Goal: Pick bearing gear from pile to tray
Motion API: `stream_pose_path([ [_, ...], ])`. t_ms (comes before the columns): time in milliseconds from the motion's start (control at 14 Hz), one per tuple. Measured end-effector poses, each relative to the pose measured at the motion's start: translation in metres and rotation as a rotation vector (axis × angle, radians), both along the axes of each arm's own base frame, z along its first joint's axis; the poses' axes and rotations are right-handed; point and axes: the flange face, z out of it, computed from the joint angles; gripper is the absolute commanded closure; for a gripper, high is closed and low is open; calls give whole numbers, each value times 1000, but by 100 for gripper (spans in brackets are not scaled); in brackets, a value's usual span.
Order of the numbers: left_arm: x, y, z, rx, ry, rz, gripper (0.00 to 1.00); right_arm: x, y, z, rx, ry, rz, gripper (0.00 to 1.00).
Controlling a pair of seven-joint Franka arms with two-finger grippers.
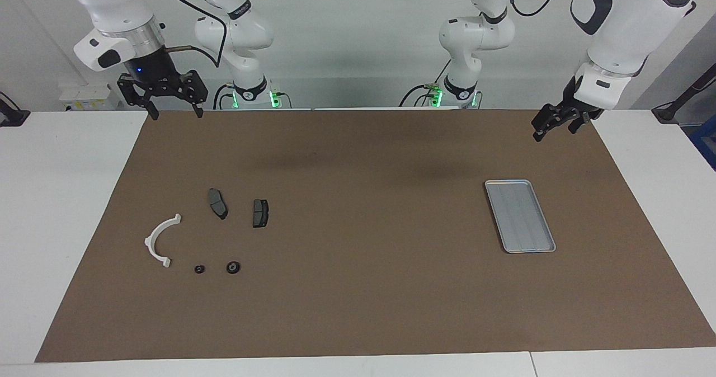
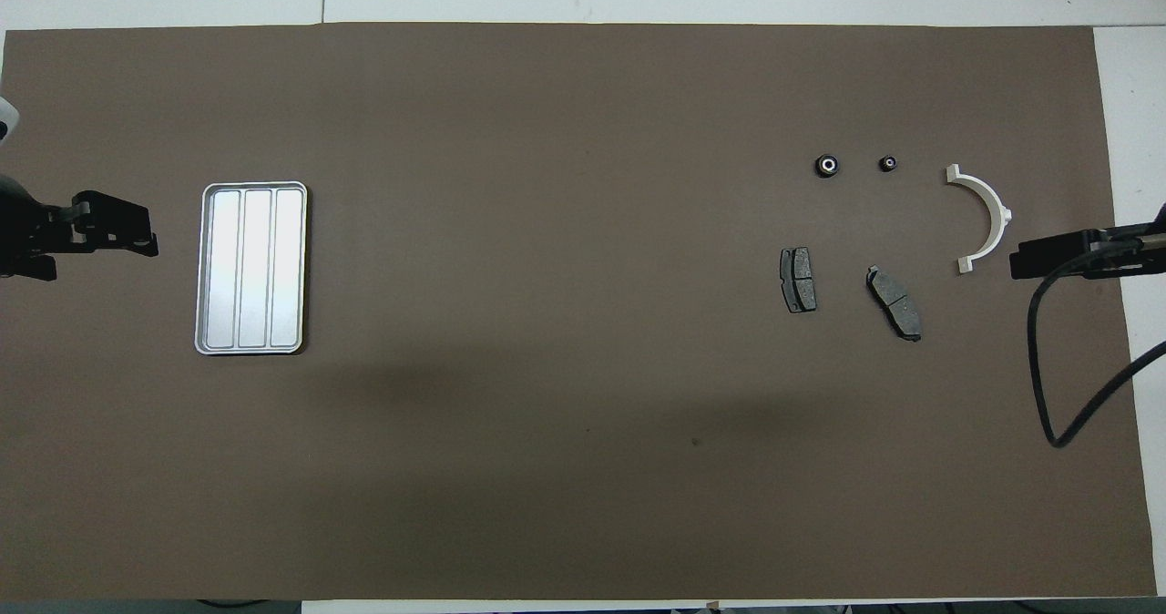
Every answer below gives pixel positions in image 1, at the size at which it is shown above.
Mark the black right base cable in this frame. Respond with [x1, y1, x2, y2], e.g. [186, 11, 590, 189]
[212, 83, 233, 110]

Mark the blue crate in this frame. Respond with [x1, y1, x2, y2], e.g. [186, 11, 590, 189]
[689, 117, 716, 171]

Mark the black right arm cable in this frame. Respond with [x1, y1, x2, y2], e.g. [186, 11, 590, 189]
[148, 0, 229, 69]

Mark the white curved plastic bracket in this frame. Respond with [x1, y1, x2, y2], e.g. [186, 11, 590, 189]
[144, 213, 182, 268]

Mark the black left base cable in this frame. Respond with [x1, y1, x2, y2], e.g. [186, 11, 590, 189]
[399, 58, 451, 108]

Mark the rectangular dark grey brake pad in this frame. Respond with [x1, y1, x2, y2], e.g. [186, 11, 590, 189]
[252, 199, 270, 229]

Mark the black base cable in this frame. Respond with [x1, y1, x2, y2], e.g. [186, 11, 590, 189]
[399, 58, 451, 108]
[212, 83, 233, 110]

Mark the brown table mat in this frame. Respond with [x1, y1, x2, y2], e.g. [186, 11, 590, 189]
[35, 109, 716, 364]

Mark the black clamp mount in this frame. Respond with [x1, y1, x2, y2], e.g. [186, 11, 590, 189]
[0, 92, 31, 127]

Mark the silver metal tray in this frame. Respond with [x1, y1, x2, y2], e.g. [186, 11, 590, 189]
[484, 179, 557, 254]

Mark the white box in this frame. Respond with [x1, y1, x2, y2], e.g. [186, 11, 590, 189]
[59, 84, 121, 112]

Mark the tapered dark grey brake pad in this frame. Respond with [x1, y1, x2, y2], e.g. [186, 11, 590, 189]
[208, 188, 229, 220]

